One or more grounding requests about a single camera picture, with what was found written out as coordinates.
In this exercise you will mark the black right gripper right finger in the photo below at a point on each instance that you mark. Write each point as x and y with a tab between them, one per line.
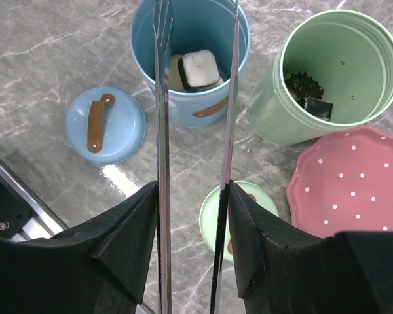
282	269

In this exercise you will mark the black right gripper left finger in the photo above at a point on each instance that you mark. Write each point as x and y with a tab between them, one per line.
99	266

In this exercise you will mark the green plastic container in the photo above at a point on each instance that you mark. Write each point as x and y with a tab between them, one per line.
349	55

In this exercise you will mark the metal tongs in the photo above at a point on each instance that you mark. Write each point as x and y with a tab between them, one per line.
163	20

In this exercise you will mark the blue plastic container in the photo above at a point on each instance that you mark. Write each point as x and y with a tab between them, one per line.
197	25

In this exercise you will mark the aluminium front rail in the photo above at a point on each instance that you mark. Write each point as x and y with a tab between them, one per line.
23	214

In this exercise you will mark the sushi piece pink centre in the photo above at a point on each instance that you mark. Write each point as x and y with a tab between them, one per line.
198	70

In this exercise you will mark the pink scalloped plate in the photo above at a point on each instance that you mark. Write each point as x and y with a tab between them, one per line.
344	182

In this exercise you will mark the dark chocolate roll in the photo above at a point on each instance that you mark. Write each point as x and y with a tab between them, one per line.
302	85

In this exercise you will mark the blue lid with brown handle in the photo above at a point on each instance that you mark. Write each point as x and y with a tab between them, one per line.
105	125

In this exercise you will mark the green lid with brown handle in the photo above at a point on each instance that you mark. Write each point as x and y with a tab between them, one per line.
209	212

